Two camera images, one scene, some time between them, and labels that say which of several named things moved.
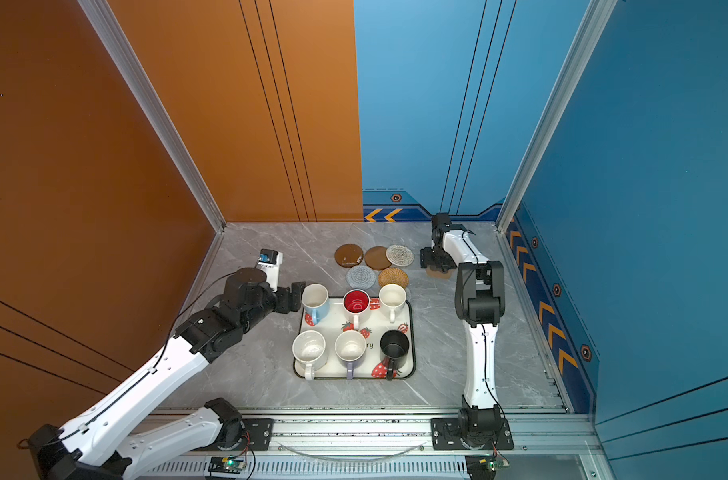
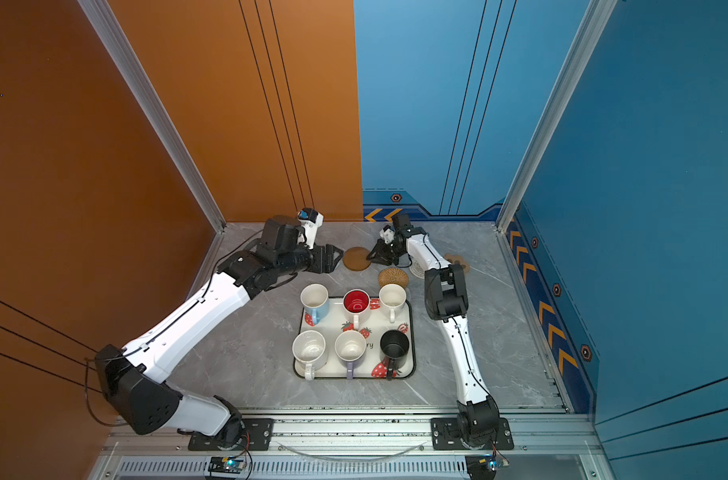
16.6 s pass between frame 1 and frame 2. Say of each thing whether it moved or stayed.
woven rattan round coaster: stayed
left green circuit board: stayed
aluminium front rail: stayed
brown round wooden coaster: moved
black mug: stayed
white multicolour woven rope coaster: moved
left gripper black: moved
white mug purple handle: stayed
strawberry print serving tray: stayed
